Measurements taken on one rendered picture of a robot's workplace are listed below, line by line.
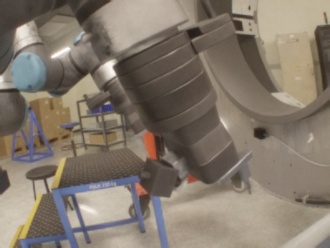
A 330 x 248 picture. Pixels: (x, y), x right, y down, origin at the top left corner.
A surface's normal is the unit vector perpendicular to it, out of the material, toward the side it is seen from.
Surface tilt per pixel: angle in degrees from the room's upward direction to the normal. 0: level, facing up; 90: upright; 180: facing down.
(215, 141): 78
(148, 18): 102
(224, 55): 68
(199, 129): 107
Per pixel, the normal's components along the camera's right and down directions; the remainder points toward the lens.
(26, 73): -0.11, 0.21
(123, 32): -0.15, 0.47
